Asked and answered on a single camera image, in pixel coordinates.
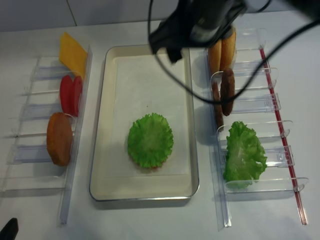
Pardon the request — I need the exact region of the clear acrylic left rack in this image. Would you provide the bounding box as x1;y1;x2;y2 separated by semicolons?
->
0;48;93;225

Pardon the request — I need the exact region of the brown bread slice in rack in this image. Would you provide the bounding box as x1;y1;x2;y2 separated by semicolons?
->
46;112;73;167

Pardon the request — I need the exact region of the clear acrylic right rack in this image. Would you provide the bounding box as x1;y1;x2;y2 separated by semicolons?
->
208;28;309;228

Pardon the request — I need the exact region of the green lettuce on tray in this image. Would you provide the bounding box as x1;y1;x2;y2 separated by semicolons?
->
127;112;174;167

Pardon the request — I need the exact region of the green lettuce in rack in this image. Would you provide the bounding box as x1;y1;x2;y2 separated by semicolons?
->
223;121;267;183

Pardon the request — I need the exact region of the white parchment tray liner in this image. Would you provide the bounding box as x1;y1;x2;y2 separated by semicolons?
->
106;55;190;177

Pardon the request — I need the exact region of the black cable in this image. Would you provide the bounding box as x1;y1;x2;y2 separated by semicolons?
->
147;0;320;105

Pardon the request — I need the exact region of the red tomato under lettuce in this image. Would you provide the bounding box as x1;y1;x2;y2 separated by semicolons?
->
135;162;165;171

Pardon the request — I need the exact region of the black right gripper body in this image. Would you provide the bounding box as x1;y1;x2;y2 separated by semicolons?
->
148;0;248;64

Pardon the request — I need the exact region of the yellow cheese slice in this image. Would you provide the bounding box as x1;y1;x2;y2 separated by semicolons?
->
59;32;88;79

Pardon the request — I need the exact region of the clear acrylic rack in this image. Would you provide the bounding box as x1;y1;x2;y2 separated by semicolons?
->
208;28;309;228
0;48;93;225

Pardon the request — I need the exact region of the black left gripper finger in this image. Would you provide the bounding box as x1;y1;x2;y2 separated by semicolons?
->
0;217;19;240

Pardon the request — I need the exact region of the cream metal tray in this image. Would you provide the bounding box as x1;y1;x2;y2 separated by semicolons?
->
89;45;199;202

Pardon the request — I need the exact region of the bun half left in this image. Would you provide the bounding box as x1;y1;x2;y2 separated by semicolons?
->
207;40;222;75

